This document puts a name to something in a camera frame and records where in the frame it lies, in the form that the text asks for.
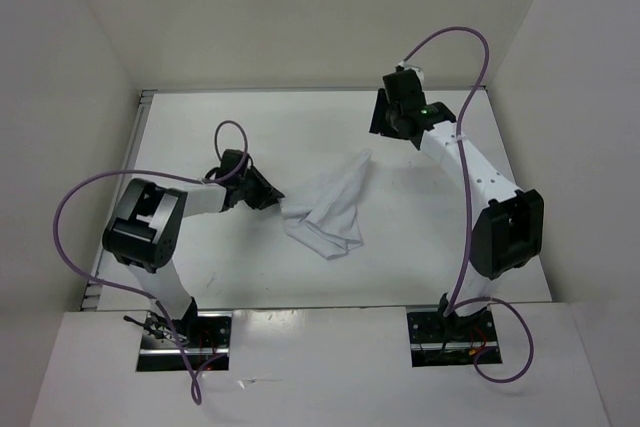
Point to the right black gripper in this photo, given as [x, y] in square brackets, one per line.
[379, 123]

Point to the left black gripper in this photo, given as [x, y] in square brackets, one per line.
[269, 192]

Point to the white skirt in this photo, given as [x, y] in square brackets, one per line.
[321, 214]

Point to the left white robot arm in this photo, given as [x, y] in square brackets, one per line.
[143, 232]

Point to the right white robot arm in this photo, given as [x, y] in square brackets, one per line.
[503, 222]

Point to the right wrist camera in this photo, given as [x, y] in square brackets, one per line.
[405, 66]

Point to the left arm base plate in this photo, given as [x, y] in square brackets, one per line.
[207, 349]

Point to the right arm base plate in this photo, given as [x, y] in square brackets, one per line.
[433, 345]

